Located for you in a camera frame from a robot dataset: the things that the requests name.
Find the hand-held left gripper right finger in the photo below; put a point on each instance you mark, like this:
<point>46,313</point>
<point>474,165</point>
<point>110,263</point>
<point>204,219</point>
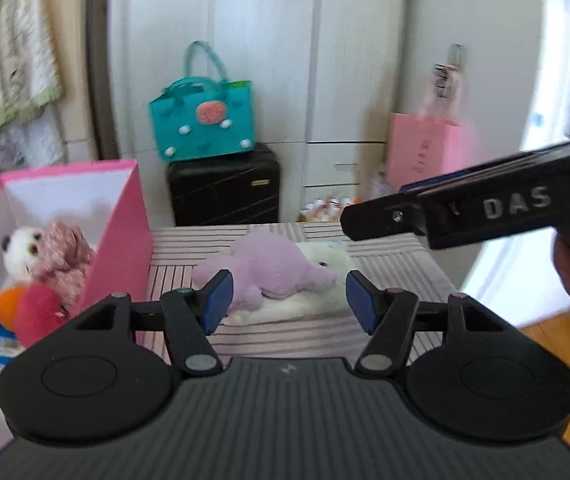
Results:
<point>360,300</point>

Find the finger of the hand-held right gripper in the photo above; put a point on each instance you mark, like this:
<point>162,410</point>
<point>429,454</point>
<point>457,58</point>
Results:
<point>490,200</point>

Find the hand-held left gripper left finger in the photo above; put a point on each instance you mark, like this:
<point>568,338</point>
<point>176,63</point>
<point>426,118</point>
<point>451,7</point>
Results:
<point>217,300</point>

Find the purple plush toy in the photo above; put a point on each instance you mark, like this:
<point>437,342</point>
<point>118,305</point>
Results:
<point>270,265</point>

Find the pink cardboard box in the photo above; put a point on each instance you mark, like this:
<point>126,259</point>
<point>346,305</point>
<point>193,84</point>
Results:
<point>120,240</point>

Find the pink floral plush toy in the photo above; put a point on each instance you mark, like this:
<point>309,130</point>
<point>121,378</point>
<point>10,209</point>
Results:
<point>65,260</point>

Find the magenta fuzzy plush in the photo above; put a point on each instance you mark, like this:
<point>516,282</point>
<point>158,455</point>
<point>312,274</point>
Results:
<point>40,315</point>

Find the orange plush toy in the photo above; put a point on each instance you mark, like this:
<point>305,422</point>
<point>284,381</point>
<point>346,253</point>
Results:
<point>7,307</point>

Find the blue wet wipes pack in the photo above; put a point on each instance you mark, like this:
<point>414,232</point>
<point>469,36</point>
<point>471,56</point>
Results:
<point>0,347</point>

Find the white plush toy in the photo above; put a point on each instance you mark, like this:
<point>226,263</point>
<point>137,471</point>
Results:
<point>330,260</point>

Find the striped bed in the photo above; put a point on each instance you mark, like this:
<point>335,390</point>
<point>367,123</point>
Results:
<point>285,335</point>

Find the pink paper bag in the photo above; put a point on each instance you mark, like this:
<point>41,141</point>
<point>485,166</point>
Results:
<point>427,152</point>

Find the white refrigerator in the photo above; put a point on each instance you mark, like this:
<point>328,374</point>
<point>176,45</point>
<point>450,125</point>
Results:
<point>530,110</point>

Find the group of small bottles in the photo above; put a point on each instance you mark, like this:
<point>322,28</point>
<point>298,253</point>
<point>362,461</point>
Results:
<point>330,207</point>

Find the black suitcase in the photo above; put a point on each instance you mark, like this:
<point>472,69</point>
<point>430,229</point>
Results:
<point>225,190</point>

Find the white plastic bag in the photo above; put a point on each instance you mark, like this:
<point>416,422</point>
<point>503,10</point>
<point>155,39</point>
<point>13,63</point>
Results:
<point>377,185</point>

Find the teal felt tote bag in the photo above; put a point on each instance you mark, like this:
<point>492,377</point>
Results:
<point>200,130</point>

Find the white panda plush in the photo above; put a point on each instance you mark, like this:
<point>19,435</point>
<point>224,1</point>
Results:
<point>20,255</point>

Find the white fleece pants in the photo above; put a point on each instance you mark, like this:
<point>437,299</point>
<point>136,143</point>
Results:
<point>20,145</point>

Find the white wardrobe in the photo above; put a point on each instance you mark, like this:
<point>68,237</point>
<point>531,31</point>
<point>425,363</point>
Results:
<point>275,50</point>

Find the hanging patterned towel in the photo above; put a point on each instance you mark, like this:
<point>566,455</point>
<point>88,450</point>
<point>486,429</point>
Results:
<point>5,40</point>

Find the dark door frame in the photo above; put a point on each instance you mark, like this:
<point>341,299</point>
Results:
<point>101,60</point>

